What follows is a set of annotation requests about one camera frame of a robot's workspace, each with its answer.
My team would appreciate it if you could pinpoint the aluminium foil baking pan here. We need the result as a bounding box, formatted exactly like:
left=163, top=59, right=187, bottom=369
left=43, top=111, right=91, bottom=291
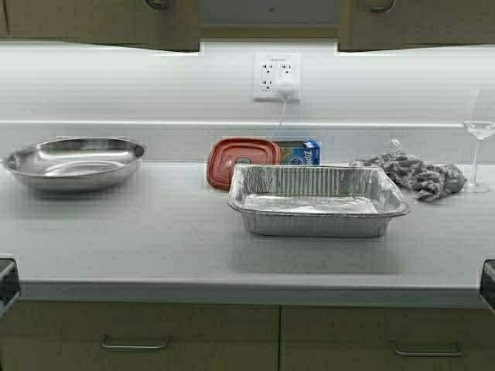
left=228, top=164, right=410, bottom=238

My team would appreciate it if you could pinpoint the cabinet door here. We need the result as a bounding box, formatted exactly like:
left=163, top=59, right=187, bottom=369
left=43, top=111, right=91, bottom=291
left=338, top=0, right=494, bottom=52
left=1, top=0, right=200, bottom=53

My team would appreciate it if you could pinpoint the red plastic container lid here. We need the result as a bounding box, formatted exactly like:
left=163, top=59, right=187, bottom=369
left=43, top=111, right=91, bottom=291
left=207, top=137, right=281, bottom=191

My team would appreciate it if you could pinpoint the blue Ziploc bag box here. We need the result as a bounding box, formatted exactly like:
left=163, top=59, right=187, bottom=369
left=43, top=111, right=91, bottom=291
left=275, top=140, right=320, bottom=165

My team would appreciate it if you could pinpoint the white plug adapter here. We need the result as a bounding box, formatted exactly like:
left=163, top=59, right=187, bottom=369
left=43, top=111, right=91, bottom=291
left=276, top=76, right=297, bottom=100

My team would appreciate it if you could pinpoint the steel round bowl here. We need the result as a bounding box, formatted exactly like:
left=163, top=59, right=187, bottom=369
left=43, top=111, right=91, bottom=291
left=2, top=137, right=147, bottom=192

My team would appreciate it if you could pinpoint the middle wooden drawer front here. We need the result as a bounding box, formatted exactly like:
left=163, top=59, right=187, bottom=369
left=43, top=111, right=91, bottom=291
left=280, top=307, right=494, bottom=370

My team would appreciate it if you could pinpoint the wooden drawer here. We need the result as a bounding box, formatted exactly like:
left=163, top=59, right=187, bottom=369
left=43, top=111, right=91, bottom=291
left=1, top=301, right=279, bottom=370
left=280, top=307, right=494, bottom=370

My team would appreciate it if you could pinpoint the grey patterned oven mitt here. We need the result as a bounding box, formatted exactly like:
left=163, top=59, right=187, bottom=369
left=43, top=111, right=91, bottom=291
left=349, top=138, right=467, bottom=203

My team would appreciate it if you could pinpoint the clear wine glass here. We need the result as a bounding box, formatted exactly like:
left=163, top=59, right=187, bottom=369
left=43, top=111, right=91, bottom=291
left=463, top=87, right=494, bottom=192

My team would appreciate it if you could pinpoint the left wooden drawer front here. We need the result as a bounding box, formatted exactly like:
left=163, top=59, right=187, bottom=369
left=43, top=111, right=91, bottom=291
left=1, top=301, right=279, bottom=370

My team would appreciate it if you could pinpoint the white charger cable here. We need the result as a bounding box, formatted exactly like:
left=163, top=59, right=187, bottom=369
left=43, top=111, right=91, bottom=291
left=268, top=97, right=288, bottom=141

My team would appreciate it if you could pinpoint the white wall outlet plate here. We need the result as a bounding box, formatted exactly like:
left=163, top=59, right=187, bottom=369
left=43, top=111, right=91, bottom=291
left=253, top=52, right=302, bottom=102

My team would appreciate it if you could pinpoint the left base mount block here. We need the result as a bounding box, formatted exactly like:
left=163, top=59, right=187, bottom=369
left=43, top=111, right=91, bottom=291
left=0, top=258, right=21, bottom=317

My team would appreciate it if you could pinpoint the base mount block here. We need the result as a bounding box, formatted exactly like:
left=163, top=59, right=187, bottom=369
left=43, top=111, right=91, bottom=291
left=0, top=258, right=21, bottom=317
left=479, top=259, right=495, bottom=311

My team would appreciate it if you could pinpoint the right base mount block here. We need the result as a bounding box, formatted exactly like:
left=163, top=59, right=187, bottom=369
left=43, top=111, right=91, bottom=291
left=479, top=259, right=495, bottom=311

